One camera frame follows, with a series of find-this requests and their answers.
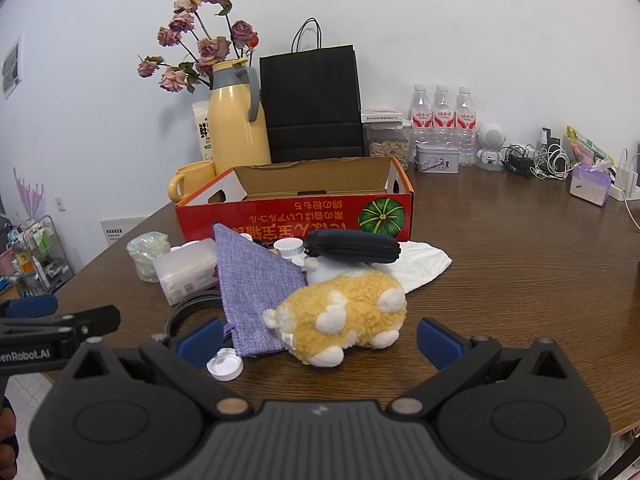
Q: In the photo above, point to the clear cotton swab box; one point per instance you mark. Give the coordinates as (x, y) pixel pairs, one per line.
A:
(185, 272)

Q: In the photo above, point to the person's left hand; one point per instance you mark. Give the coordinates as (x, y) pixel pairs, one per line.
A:
(5, 422)

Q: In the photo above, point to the white wall panel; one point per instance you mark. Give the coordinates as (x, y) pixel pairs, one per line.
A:
(122, 230)

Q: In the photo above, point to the black paper bag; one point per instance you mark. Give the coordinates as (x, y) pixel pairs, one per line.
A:
(310, 100)

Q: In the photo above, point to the purple cloth pouch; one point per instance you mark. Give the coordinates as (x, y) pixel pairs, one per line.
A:
(250, 285)

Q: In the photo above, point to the purple wall decoration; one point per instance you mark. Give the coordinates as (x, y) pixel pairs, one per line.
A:
(30, 195)

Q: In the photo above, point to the ridged white jar lid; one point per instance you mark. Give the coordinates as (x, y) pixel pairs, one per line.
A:
(289, 247)

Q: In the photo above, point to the small black device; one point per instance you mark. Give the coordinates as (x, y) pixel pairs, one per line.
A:
(551, 136)

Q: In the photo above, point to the white cloth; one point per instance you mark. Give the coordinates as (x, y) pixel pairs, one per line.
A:
(425, 265)

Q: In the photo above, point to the white charger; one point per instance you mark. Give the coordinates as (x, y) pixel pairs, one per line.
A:
(627, 175)

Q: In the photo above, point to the white wall outlet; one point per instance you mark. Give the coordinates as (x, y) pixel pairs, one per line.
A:
(60, 203)

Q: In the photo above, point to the yellow mug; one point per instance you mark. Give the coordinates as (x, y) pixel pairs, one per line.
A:
(197, 177)

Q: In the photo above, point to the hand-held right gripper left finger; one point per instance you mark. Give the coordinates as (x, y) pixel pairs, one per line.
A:
(202, 342)

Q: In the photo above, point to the purple tissue pack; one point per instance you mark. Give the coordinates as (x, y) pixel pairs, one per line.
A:
(590, 185)

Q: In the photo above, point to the small spray bottle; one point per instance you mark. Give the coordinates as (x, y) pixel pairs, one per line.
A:
(541, 142)

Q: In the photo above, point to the iridescent plastic cup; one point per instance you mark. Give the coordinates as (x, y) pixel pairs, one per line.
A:
(146, 255)

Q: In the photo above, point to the metal storage rack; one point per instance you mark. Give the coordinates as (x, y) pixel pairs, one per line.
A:
(40, 260)

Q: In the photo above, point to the white robot toy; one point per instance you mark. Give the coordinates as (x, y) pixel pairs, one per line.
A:
(491, 140)

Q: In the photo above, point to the small white bottle cap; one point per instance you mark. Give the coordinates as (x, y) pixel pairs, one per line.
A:
(225, 364)

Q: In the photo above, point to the wall poster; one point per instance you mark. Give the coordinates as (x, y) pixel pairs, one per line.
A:
(11, 67)

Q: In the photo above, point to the red cardboard box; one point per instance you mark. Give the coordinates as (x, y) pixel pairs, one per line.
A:
(280, 215)

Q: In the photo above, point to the grey tin box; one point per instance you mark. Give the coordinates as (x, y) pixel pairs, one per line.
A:
(437, 159)

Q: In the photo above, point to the white milk carton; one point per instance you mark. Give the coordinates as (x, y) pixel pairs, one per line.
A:
(202, 130)

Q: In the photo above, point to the yellow plush toy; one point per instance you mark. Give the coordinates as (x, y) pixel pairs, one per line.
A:
(345, 310)

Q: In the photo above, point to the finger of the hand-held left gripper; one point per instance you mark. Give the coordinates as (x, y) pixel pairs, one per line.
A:
(92, 320)
(30, 306)

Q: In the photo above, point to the black zipper case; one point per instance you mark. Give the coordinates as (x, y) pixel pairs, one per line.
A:
(352, 247)

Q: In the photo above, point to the clear seed container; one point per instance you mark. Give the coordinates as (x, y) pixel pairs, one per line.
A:
(387, 147)

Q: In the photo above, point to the colourful snack packet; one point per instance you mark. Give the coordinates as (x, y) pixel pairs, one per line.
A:
(587, 147)

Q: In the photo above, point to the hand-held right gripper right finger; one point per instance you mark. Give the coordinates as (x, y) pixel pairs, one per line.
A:
(440, 345)

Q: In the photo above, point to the yellow thermos jug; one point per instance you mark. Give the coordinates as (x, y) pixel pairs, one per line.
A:
(235, 125)

